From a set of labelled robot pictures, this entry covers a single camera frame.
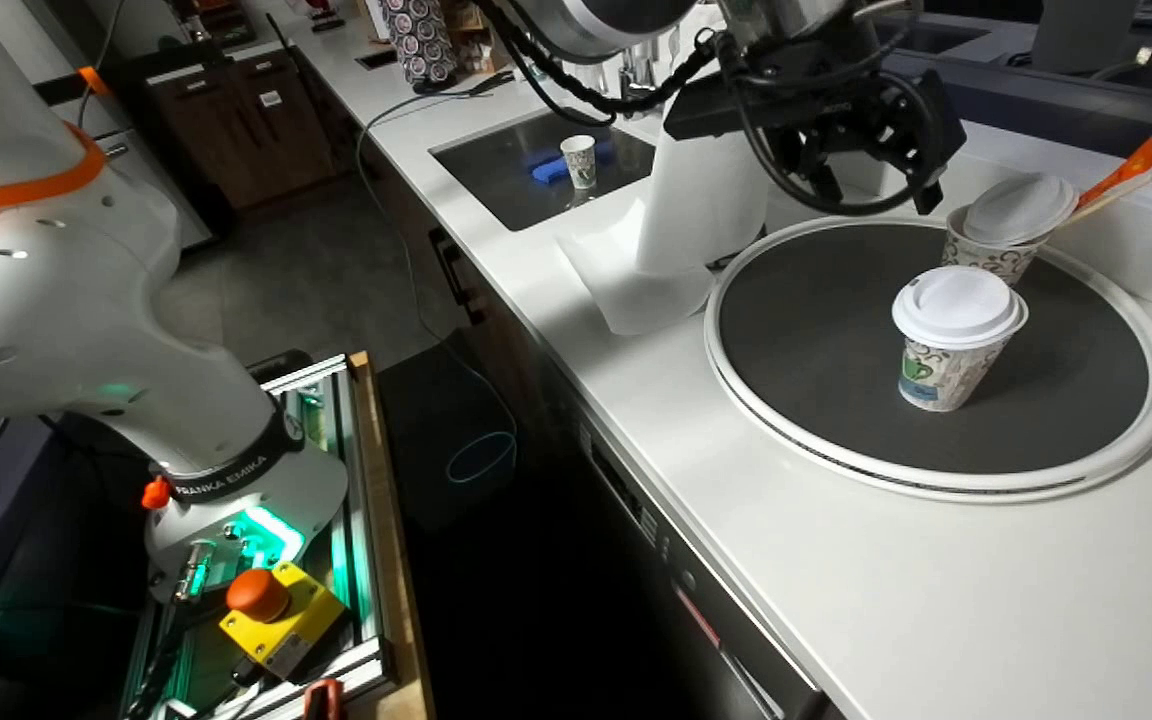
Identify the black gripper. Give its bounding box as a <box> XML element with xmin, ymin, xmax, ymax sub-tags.
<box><xmin>786</xmin><ymin>43</ymin><xmax>970</xmax><ymax>221</ymax></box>

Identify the white plastic cup lid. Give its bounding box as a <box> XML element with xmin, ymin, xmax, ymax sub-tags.
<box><xmin>886</xmin><ymin>263</ymin><xmax>1033</xmax><ymax>357</ymax></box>
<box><xmin>958</xmin><ymin>167</ymin><xmax>1084</xmax><ymax>250</ymax></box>

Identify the dark blue counter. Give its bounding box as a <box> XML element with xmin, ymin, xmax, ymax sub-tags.
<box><xmin>867</xmin><ymin>0</ymin><xmax>1152</xmax><ymax>179</ymax></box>

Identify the small white cup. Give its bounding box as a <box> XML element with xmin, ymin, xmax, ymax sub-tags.
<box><xmin>554</xmin><ymin>132</ymin><xmax>602</xmax><ymax>198</ymax></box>

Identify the orange stir stick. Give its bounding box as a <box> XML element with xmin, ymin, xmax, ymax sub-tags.
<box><xmin>1046</xmin><ymin>132</ymin><xmax>1152</xmax><ymax>238</ymax></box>

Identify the grey container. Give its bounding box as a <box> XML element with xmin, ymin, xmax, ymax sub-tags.
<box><xmin>1028</xmin><ymin>0</ymin><xmax>1143</xmax><ymax>80</ymax></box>

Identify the round black tray white rim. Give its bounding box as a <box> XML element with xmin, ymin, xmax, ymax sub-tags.
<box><xmin>698</xmin><ymin>206</ymin><xmax>1152</xmax><ymax>508</ymax></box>

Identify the blue sponge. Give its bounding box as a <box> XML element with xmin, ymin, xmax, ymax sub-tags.
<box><xmin>524</xmin><ymin>150</ymin><xmax>572</xmax><ymax>187</ymax></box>

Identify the patterned tall container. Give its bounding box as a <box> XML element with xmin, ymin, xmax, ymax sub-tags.
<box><xmin>372</xmin><ymin>0</ymin><xmax>465</xmax><ymax>92</ymax></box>

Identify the brown wooden cabinet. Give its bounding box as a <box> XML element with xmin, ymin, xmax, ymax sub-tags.
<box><xmin>141</xmin><ymin>43</ymin><xmax>347</xmax><ymax>216</ymax></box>

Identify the yellow emergency stop box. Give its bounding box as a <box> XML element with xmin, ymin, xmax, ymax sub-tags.
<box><xmin>215</xmin><ymin>561</ymin><xmax>351</xmax><ymax>680</ymax></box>

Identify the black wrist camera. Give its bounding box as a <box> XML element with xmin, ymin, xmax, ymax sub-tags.
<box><xmin>660</xmin><ymin>77</ymin><xmax>806</xmax><ymax>145</ymax></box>

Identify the black bag blue ring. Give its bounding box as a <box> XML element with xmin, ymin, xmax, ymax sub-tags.
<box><xmin>372</xmin><ymin>339</ymin><xmax>526</xmax><ymax>535</ymax></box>

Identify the red tool handle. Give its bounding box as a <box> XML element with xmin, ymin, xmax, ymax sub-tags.
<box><xmin>299</xmin><ymin>675</ymin><xmax>347</xmax><ymax>720</ymax></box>

